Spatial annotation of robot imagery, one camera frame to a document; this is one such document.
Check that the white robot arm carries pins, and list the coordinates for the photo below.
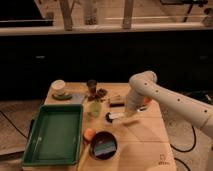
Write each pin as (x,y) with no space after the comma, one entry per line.
(144,84)

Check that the brown pinecone cluster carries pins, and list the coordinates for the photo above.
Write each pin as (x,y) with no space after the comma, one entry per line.
(98,95)

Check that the dark brown cup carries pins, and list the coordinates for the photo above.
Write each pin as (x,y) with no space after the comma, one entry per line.
(91,84)

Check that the light green cup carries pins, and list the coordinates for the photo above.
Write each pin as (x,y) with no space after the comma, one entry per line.
(95,109)

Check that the grey blue cloth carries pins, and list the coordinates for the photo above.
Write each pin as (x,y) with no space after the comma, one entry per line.
(77,98)

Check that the orange bowl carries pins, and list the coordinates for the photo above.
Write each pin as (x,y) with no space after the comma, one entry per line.
(146,100)

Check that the green saucer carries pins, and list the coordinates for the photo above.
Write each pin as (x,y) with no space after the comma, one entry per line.
(62,97)

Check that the white cup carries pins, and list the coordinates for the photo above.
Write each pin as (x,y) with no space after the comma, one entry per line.
(58,87)

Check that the orange ball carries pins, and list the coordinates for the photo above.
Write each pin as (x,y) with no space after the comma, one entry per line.
(89,134)

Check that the dark bowl with sponge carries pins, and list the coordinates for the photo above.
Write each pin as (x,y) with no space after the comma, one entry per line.
(103,146)

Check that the green plastic tray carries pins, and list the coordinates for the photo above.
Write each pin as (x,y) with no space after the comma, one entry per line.
(55,137)

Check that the yellow wooden utensil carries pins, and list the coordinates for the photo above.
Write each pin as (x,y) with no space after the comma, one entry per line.
(83,157)

